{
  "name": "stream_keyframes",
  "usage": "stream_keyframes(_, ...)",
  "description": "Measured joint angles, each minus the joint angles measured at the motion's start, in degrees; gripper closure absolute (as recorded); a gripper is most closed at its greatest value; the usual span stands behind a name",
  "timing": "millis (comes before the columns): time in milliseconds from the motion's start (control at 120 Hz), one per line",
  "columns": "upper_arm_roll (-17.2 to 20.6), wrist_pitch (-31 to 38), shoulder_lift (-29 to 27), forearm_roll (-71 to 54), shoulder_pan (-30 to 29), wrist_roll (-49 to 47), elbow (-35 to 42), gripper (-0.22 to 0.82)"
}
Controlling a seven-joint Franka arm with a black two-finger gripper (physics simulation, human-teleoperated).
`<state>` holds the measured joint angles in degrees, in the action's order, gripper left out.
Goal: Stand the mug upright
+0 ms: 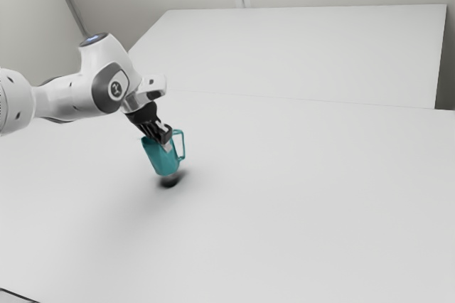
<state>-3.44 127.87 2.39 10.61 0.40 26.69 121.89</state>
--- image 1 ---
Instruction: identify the teal faceted mug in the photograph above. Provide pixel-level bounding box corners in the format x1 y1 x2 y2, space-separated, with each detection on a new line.
140 128 188 177

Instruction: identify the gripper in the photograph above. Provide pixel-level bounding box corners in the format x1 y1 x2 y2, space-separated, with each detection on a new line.
124 101 173 154

